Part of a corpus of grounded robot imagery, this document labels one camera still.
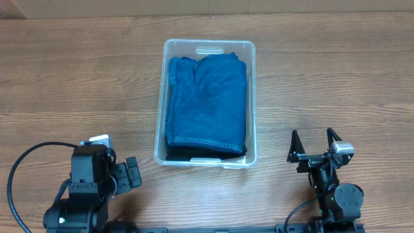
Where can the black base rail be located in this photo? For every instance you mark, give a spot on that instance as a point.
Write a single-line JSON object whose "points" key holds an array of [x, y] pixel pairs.
{"points": [[279, 228]]}

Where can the sparkly blue green cloth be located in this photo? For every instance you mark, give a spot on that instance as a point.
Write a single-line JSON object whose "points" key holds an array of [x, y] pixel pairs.
{"points": [[187, 58]]}

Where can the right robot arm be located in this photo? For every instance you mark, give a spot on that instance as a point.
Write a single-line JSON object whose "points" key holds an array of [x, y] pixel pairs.
{"points": [[339, 203]]}

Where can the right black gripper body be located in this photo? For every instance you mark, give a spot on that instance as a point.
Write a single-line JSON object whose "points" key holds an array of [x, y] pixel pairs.
{"points": [[316, 159]]}

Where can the clear plastic storage bin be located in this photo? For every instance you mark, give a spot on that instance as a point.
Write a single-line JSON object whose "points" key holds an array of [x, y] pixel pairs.
{"points": [[197, 49]]}

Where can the blue terry towel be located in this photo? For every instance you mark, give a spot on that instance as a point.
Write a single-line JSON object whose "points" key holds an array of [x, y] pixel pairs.
{"points": [[208, 98]]}

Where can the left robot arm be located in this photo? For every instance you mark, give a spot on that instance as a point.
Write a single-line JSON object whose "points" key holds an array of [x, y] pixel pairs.
{"points": [[82, 203]]}

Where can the black cloth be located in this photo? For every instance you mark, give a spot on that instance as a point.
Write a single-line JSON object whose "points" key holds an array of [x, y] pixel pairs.
{"points": [[187, 148]]}

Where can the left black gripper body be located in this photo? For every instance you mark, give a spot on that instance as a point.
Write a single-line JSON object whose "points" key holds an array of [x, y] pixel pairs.
{"points": [[121, 175]]}

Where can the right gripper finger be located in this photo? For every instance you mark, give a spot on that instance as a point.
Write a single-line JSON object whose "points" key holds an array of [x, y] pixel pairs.
{"points": [[332, 136], [296, 151]]}

